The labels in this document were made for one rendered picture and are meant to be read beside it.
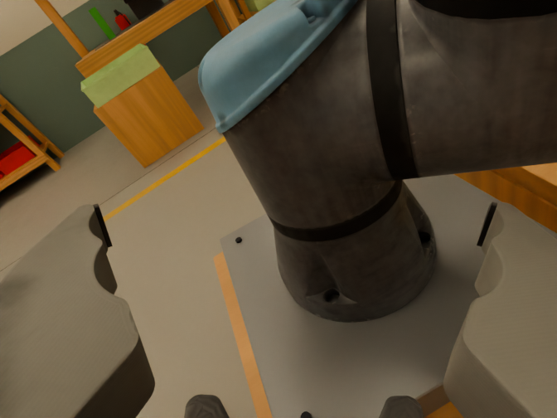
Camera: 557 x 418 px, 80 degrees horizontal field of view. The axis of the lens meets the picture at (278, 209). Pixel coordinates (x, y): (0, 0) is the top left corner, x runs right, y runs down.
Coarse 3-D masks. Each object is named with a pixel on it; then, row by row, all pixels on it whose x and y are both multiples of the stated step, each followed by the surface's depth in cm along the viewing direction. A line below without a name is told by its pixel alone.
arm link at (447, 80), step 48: (432, 0) 14; (480, 0) 12; (528, 0) 11; (432, 48) 15; (480, 48) 13; (528, 48) 12; (432, 96) 16; (480, 96) 15; (528, 96) 14; (432, 144) 17; (480, 144) 16; (528, 144) 16
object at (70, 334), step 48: (48, 240) 9; (96, 240) 9; (0, 288) 8; (48, 288) 8; (96, 288) 8; (0, 336) 6; (48, 336) 6; (96, 336) 6; (0, 384) 6; (48, 384) 6; (96, 384) 6; (144, 384) 7
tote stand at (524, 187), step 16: (464, 176) 58; (480, 176) 54; (496, 176) 50; (512, 176) 46; (528, 176) 43; (544, 176) 41; (496, 192) 52; (512, 192) 48; (528, 192) 45; (544, 192) 42; (528, 208) 47; (544, 208) 44; (544, 224) 46
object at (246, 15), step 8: (232, 0) 443; (240, 0) 408; (248, 0) 430; (256, 0) 419; (264, 0) 423; (272, 0) 427; (232, 8) 448; (240, 8) 417; (248, 8) 447; (256, 8) 425; (240, 16) 454; (248, 16) 420; (240, 24) 461
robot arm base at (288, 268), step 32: (352, 224) 24; (384, 224) 25; (416, 224) 29; (288, 256) 28; (320, 256) 26; (352, 256) 25; (384, 256) 25; (416, 256) 27; (288, 288) 31; (320, 288) 28; (352, 288) 26; (384, 288) 26; (416, 288) 27; (352, 320) 28
